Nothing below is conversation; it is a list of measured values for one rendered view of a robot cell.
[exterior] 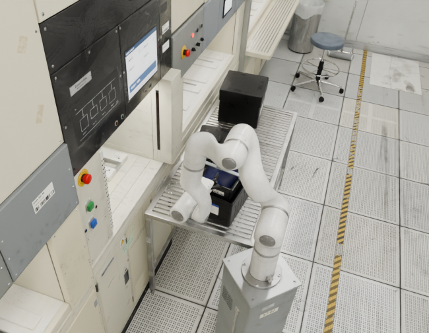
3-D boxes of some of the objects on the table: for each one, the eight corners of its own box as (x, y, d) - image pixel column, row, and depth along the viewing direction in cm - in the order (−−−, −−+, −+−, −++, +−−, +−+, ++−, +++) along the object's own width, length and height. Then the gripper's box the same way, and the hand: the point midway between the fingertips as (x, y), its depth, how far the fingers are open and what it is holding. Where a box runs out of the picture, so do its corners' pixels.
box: (257, 129, 285) (262, 98, 268) (216, 121, 289) (218, 89, 272) (264, 108, 306) (268, 76, 289) (226, 100, 310) (229, 69, 294)
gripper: (211, 195, 187) (228, 172, 200) (177, 182, 193) (196, 160, 205) (210, 207, 192) (227, 184, 205) (177, 193, 198) (196, 172, 210)
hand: (210, 174), depth 204 cm, fingers open, 6 cm apart
